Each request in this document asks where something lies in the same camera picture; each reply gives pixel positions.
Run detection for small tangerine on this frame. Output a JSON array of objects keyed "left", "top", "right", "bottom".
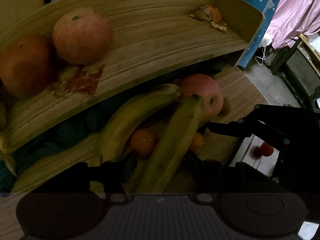
[{"left": 188, "top": 132, "right": 205, "bottom": 155}]

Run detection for yellow banana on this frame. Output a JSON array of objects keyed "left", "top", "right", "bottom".
[
  {"left": 137, "top": 94, "right": 204, "bottom": 194},
  {"left": 93, "top": 84, "right": 180, "bottom": 166}
]

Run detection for small red tomato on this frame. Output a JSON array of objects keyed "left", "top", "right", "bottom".
[{"left": 259, "top": 142, "right": 274, "bottom": 157}]

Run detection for small orange on table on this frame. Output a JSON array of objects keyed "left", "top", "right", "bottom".
[{"left": 130, "top": 128, "right": 157, "bottom": 157}]

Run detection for grey metal tray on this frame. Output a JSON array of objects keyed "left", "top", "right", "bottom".
[{"left": 230, "top": 135, "right": 279, "bottom": 177}]

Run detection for red apple on table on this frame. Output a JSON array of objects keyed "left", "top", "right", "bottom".
[{"left": 179, "top": 74, "right": 224, "bottom": 124}]

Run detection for white plastic bag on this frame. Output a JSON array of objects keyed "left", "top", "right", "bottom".
[{"left": 254, "top": 33, "right": 272, "bottom": 66}]

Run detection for pink curtain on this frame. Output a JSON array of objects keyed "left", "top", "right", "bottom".
[{"left": 266, "top": 0, "right": 319, "bottom": 49}]

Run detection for curved wooden shelf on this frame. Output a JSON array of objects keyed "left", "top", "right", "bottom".
[{"left": 1, "top": 0, "right": 264, "bottom": 153}]

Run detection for red apple on shelf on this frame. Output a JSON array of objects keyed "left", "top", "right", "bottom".
[{"left": 52, "top": 7, "right": 113, "bottom": 65}]

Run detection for orange peel scraps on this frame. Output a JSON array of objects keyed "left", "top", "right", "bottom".
[{"left": 189, "top": 5, "right": 227, "bottom": 33}]

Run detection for large orange on shelf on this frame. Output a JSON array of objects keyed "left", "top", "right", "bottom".
[{"left": 1, "top": 35, "right": 51, "bottom": 99}]

